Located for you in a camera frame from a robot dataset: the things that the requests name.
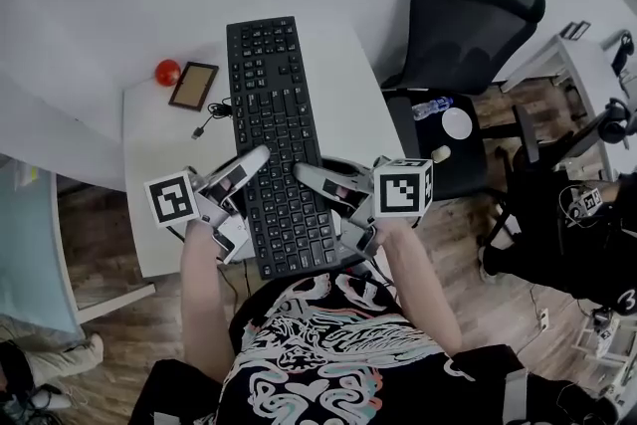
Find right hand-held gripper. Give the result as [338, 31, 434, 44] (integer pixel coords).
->
[293, 155, 434, 260]

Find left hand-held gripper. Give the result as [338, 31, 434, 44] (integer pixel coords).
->
[143, 144, 272, 265]

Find black keyboard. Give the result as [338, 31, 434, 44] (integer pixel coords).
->
[226, 16, 341, 281]

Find person's right forearm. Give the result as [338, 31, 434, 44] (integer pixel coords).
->
[375, 216, 464, 354]

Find person's left forearm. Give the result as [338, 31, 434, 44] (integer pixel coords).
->
[179, 216, 235, 384]

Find red tomato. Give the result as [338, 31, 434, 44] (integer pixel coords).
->
[154, 59, 182, 88]

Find clear plastic water bottle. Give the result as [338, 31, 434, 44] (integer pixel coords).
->
[411, 96, 455, 121]

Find white round disc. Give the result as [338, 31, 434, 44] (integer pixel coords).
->
[441, 106, 473, 139]

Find black mesh office chair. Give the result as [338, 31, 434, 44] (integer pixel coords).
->
[380, 0, 547, 203]

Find person's black patterned shirt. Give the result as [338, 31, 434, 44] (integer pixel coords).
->
[127, 271, 618, 425]

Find sheet of paper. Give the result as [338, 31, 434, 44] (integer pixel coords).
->
[13, 162, 41, 189]

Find light blue table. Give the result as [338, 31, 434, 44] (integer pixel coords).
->
[0, 156, 156, 339]

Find white side desk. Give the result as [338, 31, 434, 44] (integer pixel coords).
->
[500, 33, 637, 180]

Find black headphones on stand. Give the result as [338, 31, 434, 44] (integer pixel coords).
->
[610, 28, 637, 76]

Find black USB cable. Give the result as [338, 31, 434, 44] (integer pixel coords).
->
[191, 97, 233, 140]

